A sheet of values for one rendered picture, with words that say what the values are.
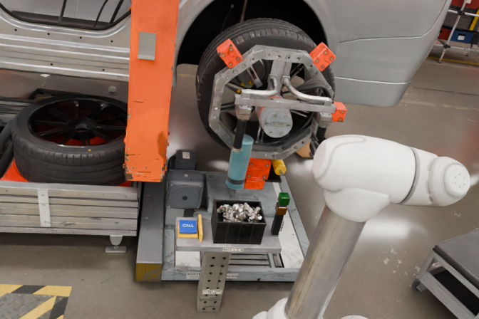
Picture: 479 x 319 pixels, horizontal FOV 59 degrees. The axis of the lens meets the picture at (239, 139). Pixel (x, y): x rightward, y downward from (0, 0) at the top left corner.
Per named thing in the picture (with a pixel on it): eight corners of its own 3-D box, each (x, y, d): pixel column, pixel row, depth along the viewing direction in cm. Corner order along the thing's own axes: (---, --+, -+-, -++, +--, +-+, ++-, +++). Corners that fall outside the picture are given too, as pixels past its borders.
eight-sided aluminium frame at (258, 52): (309, 155, 215) (340, 53, 187) (313, 162, 209) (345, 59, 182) (203, 147, 204) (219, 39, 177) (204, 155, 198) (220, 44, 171)
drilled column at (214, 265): (217, 294, 202) (230, 229, 181) (219, 312, 194) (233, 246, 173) (196, 294, 200) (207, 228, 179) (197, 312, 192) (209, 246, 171)
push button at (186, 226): (195, 223, 175) (196, 220, 174) (196, 236, 169) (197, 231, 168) (178, 223, 174) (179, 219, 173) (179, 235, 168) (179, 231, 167)
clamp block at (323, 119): (323, 117, 181) (326, 105, 178) (330, 127, 173) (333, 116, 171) (312, 115, 180) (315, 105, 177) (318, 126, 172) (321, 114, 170)
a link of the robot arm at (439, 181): (438, 161, 105) (387, 149, 104) (489, 154, 87) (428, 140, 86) (432, 213, 103) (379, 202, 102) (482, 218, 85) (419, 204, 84)
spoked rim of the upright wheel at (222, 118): (259, 11, 198) (189, 86, 214) (269, 25, 179) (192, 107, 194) (326, 75, 221) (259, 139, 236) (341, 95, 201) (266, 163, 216)
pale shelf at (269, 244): (272, 225, 188) (274, 220, 187) (280, 253, 174) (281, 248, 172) (175, 221, 180) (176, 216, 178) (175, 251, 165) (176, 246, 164)
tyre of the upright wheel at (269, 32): (259, -14, 192) (168, 87, 213) (269, -2, 173) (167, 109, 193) (346, 74, 222) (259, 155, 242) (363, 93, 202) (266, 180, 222)
